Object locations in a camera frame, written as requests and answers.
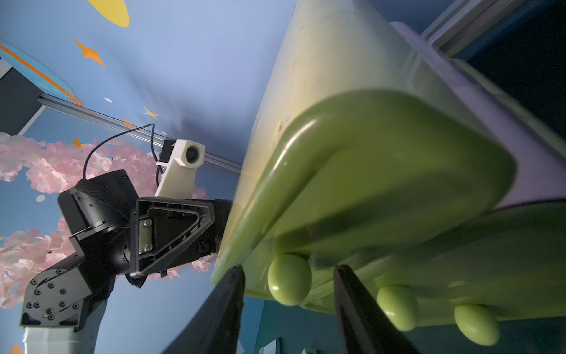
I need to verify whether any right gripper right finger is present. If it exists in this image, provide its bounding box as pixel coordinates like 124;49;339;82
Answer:
334;265;419;354

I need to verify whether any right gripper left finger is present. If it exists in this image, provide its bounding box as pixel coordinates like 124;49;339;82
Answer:
164;265;246;354

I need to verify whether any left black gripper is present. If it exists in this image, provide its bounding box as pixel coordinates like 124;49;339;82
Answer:
125;197;232;288

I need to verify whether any yellow green drawer cabinet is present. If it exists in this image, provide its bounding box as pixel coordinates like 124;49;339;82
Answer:
211;1;565;327

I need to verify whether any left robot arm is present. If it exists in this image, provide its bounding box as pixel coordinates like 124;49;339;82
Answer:
20;170;232;353

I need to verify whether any pink cherry blossom tree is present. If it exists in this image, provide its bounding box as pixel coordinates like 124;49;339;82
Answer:
0;132;218;311

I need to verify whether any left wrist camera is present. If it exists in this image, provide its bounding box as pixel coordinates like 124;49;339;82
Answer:
155;139;205;199

